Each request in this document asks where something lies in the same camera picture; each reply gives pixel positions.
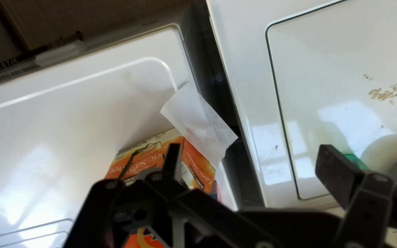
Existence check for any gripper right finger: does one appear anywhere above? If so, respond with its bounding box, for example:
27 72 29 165
315 144 397 248

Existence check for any orange fabric softener box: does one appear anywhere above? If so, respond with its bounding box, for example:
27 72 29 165
104 127 220 248

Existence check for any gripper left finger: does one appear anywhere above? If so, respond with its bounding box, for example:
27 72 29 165
63 143 254 248

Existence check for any scatter of crumbs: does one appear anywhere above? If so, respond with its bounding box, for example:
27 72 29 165
362 62 397 106

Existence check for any white dryer sheet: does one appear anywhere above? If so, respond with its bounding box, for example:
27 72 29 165
160 82 239 168

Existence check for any white washing machine lid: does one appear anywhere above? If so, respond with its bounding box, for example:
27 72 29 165
265 0 397 201
0 57 179 248

